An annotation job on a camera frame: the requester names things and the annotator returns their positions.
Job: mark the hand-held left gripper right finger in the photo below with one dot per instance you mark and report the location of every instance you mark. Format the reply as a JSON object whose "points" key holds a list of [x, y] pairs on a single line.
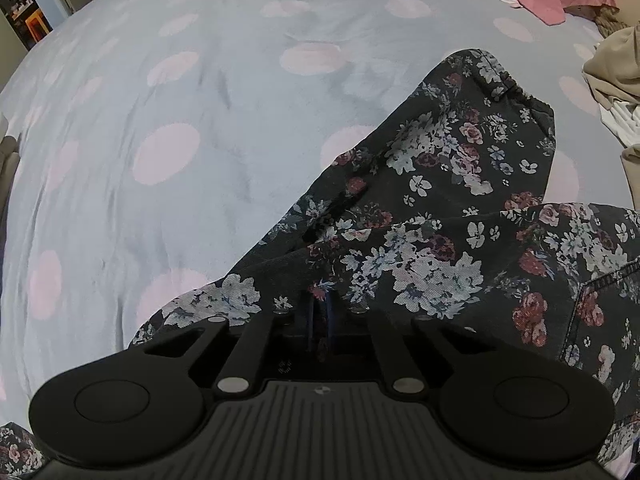
{"points": [[329, 318]]}

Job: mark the orange stool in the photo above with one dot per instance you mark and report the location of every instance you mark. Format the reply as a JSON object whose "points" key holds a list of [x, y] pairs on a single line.
{"points": [[37, 22]]}

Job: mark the beige hoodie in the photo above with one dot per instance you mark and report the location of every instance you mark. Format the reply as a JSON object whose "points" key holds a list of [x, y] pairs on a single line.
{"points": [[615, 65]]}

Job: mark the brown woven cloth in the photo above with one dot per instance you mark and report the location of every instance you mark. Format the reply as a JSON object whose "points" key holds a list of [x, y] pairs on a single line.
{"points": [[607, 20]]}

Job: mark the grey pink polka dot blanket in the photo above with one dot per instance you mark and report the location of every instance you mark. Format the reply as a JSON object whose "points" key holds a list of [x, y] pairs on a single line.
{"points": [[150, 110]]}

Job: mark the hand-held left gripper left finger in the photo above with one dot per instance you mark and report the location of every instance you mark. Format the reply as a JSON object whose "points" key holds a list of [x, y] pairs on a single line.
{"points": [[313, 321]]}

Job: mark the dark floral denim pants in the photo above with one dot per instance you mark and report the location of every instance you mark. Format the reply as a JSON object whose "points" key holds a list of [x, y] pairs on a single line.
{"points": [[440, 240]]}

